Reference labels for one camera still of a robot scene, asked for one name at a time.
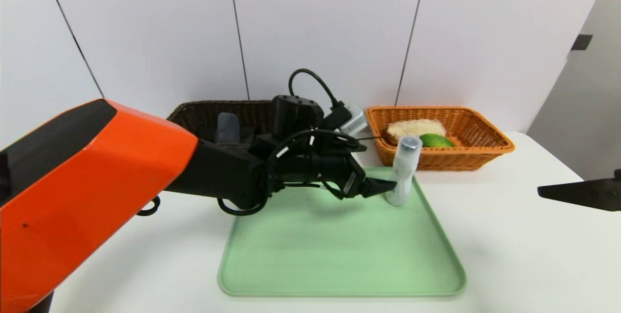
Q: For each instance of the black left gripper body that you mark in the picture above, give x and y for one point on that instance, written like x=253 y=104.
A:
x=352 y=181

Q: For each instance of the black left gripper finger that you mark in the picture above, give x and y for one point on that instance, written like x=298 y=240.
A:
x=381 y=188

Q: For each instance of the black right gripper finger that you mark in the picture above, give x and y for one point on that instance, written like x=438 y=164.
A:
x=582 y=194

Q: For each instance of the white bottle with clear cap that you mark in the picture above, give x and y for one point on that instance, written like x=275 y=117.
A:
x=406 y=157

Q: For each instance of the green lime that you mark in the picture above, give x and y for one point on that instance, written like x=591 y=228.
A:
x=436 y=141

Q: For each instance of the grey fabric pouch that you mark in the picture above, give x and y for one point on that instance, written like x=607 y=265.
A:
x=227 y=128

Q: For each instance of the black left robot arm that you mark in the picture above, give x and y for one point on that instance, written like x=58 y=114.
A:
x=97 y=182

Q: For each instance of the orange wicker basket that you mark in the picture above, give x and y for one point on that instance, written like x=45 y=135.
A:
x=461 y=160

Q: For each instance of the dark brown wicker basket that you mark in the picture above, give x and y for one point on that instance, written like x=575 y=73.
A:
x=204 y=111

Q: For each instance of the thin black zip tie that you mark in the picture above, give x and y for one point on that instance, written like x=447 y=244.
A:
x=371 y=137

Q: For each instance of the light green plastic tray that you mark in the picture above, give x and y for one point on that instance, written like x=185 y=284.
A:
x=339 y=255

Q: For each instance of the light grey left wrist camera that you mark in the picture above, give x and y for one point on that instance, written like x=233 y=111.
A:
x=355 y=121

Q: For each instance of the dark wall fixture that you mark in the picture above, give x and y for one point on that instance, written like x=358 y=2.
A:
x=581 y=42

